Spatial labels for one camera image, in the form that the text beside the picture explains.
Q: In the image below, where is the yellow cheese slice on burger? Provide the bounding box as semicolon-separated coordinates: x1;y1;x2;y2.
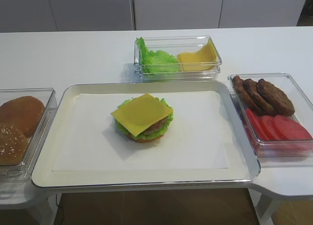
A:
110;92;174;137

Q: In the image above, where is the middle red tomato slice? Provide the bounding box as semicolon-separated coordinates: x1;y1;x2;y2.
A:
260;115;286;140

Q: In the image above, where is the clear lettuce cheese container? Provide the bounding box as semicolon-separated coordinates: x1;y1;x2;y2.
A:
134;35;222;82

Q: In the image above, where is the clear patty tomato container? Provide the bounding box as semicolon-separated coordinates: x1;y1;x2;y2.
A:
228;73;313;158

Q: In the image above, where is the right brown meat patty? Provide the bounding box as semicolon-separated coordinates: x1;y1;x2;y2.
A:
257;79;295;116

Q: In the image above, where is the yellow cheese slices stack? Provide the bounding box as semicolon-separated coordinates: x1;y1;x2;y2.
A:
178;42;218;72

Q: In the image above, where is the flat orange bun bottom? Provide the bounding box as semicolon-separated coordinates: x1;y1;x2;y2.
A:
0;96;45;137

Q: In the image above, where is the red tomato slice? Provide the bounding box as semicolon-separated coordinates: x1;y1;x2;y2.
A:
246;109;269;141
260;115;286;140
273;115;313;140

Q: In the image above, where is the clear bun container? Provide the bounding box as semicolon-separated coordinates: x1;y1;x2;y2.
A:
0;88;57;183

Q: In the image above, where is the right red tomato slice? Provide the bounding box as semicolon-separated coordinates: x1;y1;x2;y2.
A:
273;115;313;140

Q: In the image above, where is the white metal serving tray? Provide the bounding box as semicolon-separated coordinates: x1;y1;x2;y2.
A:
31;81;260;188

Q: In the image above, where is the right sesame bun top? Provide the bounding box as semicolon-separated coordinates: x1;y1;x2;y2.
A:
0;123;28;166

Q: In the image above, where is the brown meat patty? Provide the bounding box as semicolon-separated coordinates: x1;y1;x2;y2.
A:
243;79;278;116
257;79;295;116
232;75;265;116

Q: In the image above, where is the bottom burger bun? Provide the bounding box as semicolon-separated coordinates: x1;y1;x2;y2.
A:
126;134;163;143

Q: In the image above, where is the green lettuce in container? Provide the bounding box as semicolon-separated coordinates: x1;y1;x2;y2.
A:
136;37;179;73

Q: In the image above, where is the left brown meat patty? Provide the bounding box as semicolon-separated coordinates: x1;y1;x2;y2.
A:
232;75;265;116

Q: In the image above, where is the white paper tray liner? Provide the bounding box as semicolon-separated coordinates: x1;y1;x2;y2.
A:
53;91;231;171

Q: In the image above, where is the left red tomato slice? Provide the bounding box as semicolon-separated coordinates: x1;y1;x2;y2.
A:
246;109;269;141

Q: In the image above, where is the middle brown meat patty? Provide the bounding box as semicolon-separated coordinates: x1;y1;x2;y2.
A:
243;79;278;116

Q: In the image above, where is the brown patty on burger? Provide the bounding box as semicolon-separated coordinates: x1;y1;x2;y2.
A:
142;116;168;135

